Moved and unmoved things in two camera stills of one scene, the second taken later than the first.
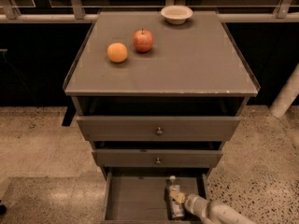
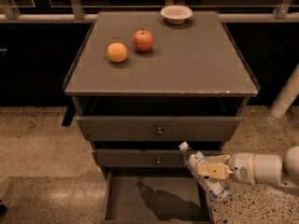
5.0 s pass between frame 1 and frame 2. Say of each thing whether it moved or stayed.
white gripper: moved
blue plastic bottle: moved
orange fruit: stayed
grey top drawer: stayed
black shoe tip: stayed
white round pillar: stayed
